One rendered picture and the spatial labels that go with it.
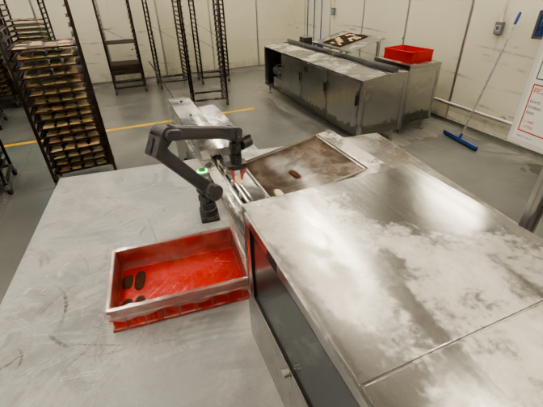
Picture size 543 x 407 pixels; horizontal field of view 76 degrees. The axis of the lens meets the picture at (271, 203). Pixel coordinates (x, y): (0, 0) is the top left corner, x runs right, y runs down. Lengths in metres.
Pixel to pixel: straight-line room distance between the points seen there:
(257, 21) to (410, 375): 8.81
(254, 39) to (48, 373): 8.44
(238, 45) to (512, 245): 8.47
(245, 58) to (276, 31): 0.99
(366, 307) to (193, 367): 0.66
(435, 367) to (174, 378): 0.76
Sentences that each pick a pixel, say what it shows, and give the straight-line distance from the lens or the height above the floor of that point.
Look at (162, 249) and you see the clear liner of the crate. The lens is 1.45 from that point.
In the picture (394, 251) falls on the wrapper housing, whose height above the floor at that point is 1.30.
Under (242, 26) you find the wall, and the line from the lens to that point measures 8.99.
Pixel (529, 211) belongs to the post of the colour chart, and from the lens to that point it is 1.49.
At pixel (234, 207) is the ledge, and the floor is 0.86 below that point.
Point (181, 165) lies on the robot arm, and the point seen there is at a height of 1.14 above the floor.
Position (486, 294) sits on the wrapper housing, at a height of 1.30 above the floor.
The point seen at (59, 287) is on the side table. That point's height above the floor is 0.82.
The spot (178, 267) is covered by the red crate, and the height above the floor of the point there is 0.82.
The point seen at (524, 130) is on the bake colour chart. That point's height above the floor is 1.32.
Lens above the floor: 1.76
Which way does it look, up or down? 32 degrees down
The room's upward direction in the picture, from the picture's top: 2 degrees counter-clockwise
